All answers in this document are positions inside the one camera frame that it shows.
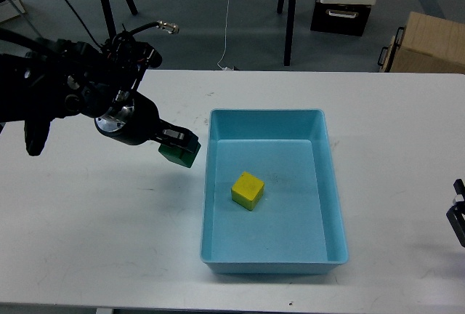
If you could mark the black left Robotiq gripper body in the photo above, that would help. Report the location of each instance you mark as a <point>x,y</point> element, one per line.
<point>136,122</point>

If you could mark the black storage box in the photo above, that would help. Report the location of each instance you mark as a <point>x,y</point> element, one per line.
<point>345,19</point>

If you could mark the yellow wooden block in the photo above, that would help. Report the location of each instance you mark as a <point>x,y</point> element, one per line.
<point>247,190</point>

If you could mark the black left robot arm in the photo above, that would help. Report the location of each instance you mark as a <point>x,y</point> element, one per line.
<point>57,79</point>

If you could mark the black right trestle legs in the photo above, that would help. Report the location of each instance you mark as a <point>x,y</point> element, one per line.
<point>291,6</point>

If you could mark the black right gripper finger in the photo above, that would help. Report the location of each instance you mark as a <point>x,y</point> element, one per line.
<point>455,214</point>

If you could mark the cardboard box with handles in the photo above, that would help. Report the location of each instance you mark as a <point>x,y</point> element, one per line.
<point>425,44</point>

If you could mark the wooden cabinet at left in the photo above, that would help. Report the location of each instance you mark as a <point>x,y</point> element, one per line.
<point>11,9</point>

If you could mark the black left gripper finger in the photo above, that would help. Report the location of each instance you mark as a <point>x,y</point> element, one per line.
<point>176,136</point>

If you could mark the light blue plastic bin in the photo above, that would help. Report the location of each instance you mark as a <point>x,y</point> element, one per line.
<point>297,225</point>

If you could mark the green wooden block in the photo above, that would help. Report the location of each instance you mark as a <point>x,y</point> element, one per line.
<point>181,155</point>

